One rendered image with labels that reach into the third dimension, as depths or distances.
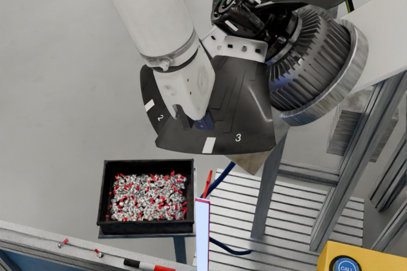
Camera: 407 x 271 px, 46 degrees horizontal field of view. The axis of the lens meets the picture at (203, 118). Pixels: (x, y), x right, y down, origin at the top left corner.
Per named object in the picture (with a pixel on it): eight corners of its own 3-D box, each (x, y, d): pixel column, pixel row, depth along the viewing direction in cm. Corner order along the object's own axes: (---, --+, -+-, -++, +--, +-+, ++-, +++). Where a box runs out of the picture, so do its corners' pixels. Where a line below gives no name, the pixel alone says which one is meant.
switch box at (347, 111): (376, 139, 152) (399, 94, 134) (375, 163, 146) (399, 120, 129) (328, 129, 154) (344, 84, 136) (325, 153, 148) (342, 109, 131)
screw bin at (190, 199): (194, 172, 122) (194, 158, 117) (195, 235, 112) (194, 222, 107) (108, 173, 122) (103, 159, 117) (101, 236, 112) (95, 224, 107)
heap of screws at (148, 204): (186, 175, 121) (186, 167, 118) (186, 228, 113) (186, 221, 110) (111, 176, 121) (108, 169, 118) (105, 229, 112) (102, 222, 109)
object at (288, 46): (260, 34, 114) (254, 29, 114) (305, 4, 104) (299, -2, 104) (249, 77, 106) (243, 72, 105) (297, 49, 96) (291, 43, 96)
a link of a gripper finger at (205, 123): (199, 116, 74) (211, 141, 79) (204, 100, 76) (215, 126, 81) (180, 116, 75) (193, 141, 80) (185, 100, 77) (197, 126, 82)
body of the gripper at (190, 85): (185, 72, 63) (209, 124, 72) (203, 20, 69) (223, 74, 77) (134, 74, 66) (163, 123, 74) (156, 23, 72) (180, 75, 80)
